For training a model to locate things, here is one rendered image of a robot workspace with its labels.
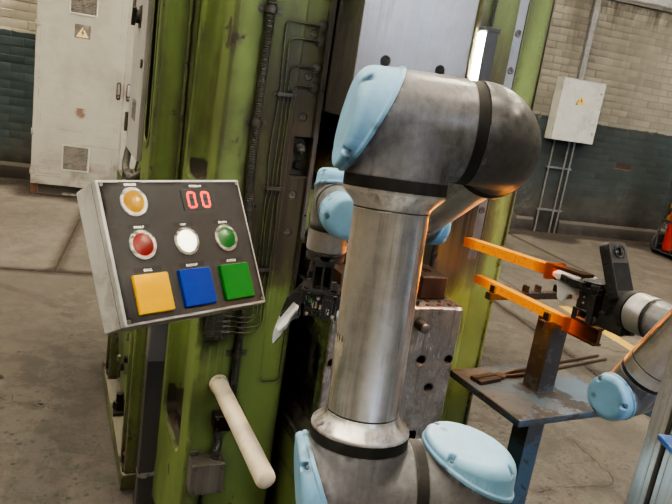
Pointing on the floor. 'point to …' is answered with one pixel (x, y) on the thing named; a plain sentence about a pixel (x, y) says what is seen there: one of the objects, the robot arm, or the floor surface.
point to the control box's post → (156, 349)
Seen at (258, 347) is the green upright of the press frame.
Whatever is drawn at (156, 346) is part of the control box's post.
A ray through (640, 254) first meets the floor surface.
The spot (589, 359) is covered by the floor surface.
